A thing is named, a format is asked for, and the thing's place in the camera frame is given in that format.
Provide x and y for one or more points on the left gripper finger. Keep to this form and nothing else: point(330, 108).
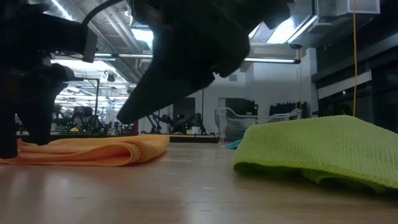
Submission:
point(43, 109)
point(8, 124)

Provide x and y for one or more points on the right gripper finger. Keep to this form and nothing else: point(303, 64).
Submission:
point(155, 93)

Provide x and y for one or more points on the orange microfiber towel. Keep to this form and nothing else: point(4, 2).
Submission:
point(93, 152)

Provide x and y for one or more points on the teal blue microfiber towel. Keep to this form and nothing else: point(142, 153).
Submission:
point(234, 144)

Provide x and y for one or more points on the lime green microfiber towel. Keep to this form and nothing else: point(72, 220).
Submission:
point(311, 140)

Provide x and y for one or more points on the background black robot arm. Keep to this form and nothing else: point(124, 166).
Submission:
point(192, 123)
point(155, 123)

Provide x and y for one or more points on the red background object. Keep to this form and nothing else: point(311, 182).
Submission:
point(135, 127)

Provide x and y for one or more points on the bright ceiling light panel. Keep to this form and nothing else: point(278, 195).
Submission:
point(143, 35)

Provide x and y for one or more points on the background workbench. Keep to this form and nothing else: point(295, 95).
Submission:
point(192, 139)

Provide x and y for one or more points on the long ceiling light bar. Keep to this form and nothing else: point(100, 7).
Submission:
point(270, 60)

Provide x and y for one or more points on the black background frame rig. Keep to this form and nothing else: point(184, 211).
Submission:
point(202, 105)
point(90, 79)

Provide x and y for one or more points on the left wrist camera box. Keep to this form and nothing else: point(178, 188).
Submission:
point(68, 40)

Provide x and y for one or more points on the white ceiling duct unit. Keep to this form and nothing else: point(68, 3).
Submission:
point(342, 7)

